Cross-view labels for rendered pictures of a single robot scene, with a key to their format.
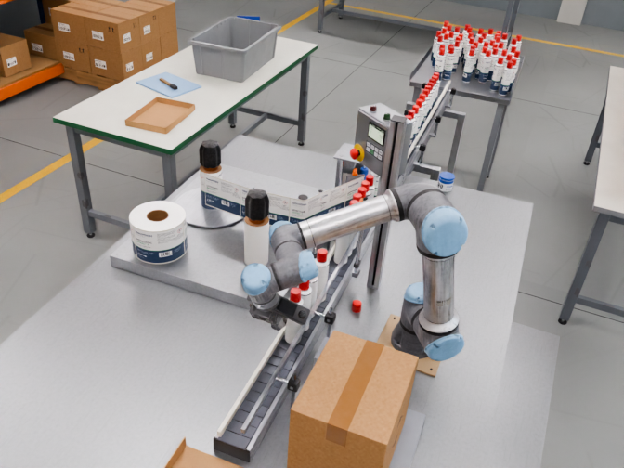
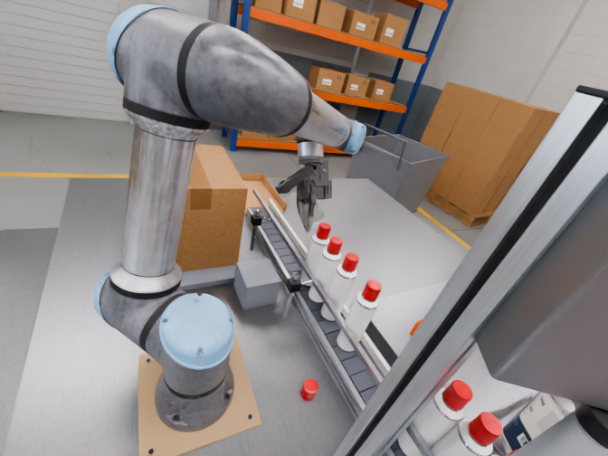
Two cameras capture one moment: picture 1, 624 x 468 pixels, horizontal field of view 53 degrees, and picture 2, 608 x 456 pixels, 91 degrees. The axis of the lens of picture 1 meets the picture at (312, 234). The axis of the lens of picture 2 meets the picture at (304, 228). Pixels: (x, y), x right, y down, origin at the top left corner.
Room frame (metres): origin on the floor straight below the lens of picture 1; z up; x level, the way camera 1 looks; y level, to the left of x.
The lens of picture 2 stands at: (1.82, -0.54, 1.49)
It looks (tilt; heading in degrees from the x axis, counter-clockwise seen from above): 32 degrees down; 127
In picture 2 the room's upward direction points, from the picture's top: 15 degrees clockwise
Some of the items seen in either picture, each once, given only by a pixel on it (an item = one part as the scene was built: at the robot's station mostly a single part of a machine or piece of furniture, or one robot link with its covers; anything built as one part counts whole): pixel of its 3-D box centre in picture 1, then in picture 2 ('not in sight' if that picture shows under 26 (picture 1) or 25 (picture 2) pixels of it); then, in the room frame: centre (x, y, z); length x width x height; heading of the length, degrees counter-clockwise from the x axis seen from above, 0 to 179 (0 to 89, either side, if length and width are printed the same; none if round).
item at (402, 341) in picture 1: (415, 331); (196, 377); (1.53, -0.36, 0.89); 0.15 x 0.15 x 0.10
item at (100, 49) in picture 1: (103, 37); not in sight; (5.79, 2.07, 0.32); 1.20 x 0.83 x 0.64; 68
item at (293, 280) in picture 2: (322, 325); (297, 294); (1.50, -0.06, 0.91); 0.07 x 0.03 x 0.17; 71
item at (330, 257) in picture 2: (303, 304); (326, 270); (1.52, 0.01, 0.98); 0.05 x 0.05 x 0.20
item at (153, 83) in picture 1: (168, 84); not in sight; (3.62, 0.93, 0.81); 0.32 x 0.24 x 0.01; 55
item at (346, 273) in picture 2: (308, 291); (340, 287); (1.58, 0.00, 0.98); 0.05 x 0.05 x 0.20
